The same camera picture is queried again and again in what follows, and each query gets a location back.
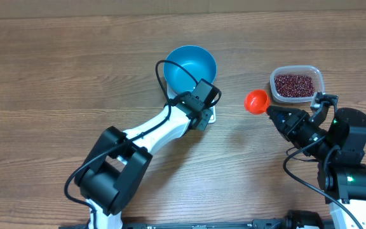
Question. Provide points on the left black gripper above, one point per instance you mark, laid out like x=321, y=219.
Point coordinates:
x=183, y=99

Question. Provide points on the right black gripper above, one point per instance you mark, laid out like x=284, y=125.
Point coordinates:
x=297, y=121

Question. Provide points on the red scoop with blue handle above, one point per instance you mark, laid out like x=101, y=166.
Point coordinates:
x=257, y=102

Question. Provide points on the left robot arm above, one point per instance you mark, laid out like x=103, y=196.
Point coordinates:
x=114, y=168

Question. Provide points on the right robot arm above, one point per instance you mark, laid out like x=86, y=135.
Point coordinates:
x=338, y=152

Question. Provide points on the white kitchen scale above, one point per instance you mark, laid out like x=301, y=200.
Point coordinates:
x=171, y=94

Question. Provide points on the blue bowl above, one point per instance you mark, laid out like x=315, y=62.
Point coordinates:
x=198, y=61

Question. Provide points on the red beans in container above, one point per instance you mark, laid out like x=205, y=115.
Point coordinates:
x=293, y=85

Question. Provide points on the clear plastic container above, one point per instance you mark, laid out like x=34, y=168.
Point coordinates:
x=311, y=71

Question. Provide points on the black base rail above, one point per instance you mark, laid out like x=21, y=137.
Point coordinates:
x=293, y=219

